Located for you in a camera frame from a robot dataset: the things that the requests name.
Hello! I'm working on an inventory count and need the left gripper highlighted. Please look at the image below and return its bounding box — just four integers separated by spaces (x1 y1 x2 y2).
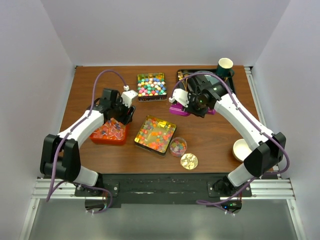
111 96 136 125

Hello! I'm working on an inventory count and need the purple plastic scoop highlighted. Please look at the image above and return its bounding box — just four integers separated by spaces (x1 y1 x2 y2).
169 103 216 118

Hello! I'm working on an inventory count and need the orange candy box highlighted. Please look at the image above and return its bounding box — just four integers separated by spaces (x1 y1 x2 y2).
89 118 130 146

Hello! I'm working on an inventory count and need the candy tin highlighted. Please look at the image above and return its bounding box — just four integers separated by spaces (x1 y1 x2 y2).
137 72 168 102
134 115 177 156

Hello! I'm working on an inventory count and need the clear plastic jar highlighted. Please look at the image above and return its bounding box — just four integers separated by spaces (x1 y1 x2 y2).
169 137 187 157

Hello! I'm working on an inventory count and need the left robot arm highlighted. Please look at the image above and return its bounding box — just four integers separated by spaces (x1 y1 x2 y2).
40 88 138 196

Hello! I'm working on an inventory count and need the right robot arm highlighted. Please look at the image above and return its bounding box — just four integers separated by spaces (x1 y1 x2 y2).
185 71 289 197

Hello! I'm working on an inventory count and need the blue ceramic plate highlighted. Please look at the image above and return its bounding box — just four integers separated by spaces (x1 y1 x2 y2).
193 70 220 85

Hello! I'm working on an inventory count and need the black serving tray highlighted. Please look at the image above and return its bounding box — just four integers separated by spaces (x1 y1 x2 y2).
176 68 236 93

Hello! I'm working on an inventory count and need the gold fork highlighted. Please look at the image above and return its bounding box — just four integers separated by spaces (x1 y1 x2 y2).
177 70 187 89

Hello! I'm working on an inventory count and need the dark green cup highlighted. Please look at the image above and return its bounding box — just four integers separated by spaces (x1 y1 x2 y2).
215 57 235 78

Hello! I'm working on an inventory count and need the gold jar lid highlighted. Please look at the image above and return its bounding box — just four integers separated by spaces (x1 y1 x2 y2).
180 153 199 170

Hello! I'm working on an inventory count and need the white paper bowl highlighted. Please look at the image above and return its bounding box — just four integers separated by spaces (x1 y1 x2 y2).
232 138 252 162

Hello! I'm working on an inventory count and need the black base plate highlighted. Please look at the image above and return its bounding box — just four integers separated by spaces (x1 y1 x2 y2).
74 173 252 211

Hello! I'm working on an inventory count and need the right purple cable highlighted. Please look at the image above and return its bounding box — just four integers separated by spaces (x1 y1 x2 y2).
170 72 291 215

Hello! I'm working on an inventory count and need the purple cable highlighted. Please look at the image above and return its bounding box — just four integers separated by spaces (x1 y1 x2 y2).
170 72 291 215
45 69 130 215

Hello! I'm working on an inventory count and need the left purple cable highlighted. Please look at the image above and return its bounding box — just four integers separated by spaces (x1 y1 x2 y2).
45 69 130 215

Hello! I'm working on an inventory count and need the aluminium frame rail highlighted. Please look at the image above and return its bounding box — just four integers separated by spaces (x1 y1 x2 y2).
31 176 296 200

